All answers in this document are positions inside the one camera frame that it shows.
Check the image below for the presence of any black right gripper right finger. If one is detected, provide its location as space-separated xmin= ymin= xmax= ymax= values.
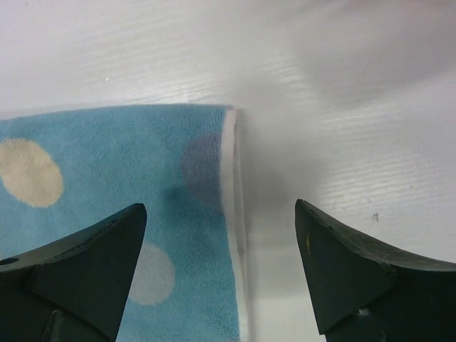
xmin=295 ymin=199 xmax=455 ymax=341

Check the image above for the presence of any blue dotted cartoon towel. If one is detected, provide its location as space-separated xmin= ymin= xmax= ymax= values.
xmin=1 ymin=105 xmax=249 ymax=341

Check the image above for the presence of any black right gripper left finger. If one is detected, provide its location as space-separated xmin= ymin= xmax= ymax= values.
xmin=1 ymin=203 xmax=147 ymax=341

